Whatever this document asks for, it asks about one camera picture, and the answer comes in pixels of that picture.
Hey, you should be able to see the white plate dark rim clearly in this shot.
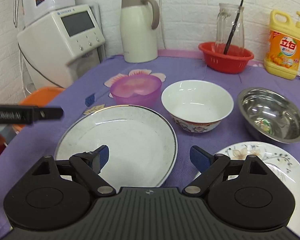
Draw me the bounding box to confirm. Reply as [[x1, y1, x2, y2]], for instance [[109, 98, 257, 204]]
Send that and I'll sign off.
[[55, 105, 178, 190]]

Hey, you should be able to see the white ceramic patterned bowl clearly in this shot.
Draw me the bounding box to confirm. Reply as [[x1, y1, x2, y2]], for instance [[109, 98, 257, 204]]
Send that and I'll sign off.
[[161, 80, 234, 133]]

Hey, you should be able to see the white floral plate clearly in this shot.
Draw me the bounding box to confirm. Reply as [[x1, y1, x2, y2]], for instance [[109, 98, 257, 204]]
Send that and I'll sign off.
[[207, 141, 300, 237]]

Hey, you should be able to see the stainless steel bowl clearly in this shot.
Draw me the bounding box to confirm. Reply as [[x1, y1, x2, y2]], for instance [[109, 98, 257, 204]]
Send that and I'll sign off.
[[237, 87, 300, 144]]

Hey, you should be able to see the purple plastic bowl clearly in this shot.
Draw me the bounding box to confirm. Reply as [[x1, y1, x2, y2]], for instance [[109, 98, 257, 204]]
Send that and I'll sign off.
[[110, 74, 162, 107]]

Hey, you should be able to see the orange plastic stool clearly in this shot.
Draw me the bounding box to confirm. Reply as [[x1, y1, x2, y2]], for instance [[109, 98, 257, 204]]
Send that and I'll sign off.
[[12, 86, 65, 132]]

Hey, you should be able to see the purple floral tablecloth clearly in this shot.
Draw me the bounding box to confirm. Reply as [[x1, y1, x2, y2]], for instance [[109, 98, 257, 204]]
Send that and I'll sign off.
[[0, 56, 300, 238]]

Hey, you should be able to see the white countertop water dispenser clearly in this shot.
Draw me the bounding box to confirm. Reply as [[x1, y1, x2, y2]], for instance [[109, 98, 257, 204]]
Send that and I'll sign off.
[[17, 3, 106, 89]]

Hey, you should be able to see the red plastic colander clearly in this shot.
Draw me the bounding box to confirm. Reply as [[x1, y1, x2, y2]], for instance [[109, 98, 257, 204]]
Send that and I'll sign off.
[[198, 42, 254, 74]]

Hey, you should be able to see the yellow dish soap bottle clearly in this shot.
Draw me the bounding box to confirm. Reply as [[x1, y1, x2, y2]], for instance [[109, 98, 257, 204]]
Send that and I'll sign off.
[[264, 9, 300, 80]]

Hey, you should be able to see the glass pitcher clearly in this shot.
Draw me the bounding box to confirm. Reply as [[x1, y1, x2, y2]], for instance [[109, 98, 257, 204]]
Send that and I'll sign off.
[[216, 3, 244, 49]]

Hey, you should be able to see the white thermos jug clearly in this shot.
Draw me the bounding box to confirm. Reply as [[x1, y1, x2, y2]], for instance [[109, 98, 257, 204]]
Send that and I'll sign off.
[[120, 0, 160, 63]]

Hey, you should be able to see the black stirring stick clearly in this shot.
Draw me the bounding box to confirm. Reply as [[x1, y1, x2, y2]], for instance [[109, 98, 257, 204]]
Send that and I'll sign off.
[[223, 0, 244, 55]]

